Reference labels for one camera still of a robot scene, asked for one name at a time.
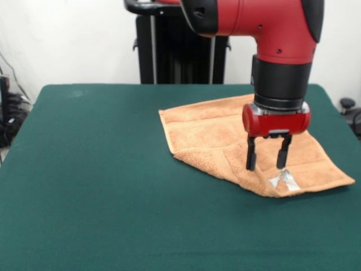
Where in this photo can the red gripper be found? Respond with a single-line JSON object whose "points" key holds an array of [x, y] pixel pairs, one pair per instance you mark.
{"points": [[276, 124]]}

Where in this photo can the orange terry towel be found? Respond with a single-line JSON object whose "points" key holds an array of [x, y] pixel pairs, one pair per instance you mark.
{"points": [[197, 132]]}

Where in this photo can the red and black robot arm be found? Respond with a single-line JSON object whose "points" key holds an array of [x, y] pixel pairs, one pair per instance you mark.
{"points": [[268, 28]]}

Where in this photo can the dark green table cloth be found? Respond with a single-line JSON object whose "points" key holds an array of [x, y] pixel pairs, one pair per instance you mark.
{"points": [[84, 197]]}

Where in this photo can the black box with red light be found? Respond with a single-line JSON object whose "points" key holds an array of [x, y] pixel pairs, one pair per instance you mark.
{"points": [[4, 98]]}

